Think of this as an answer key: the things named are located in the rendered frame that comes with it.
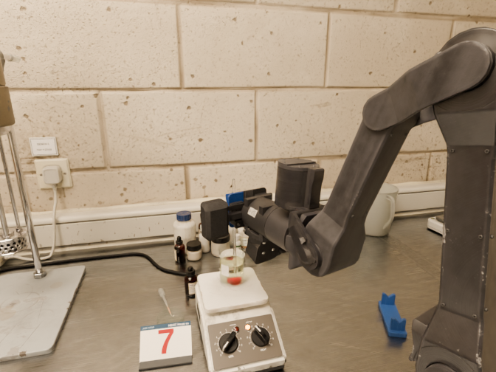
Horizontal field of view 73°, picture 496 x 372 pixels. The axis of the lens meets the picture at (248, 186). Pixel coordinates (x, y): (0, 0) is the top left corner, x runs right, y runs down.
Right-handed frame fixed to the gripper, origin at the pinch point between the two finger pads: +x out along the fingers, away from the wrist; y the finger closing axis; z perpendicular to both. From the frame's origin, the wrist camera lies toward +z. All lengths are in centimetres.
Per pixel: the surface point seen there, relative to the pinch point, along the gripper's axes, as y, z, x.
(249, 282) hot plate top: 2.4, 17.4, -0.4
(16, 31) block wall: -28, -33, 59
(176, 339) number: -13.3, 23.9, 0.1
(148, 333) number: -17.3, 22.9, 3.0
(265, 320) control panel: 0.3, 20.1, -8.5
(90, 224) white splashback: -19, 19, 51
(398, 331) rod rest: 23.9, 25.2, -19.8
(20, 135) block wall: -32, -7, 60
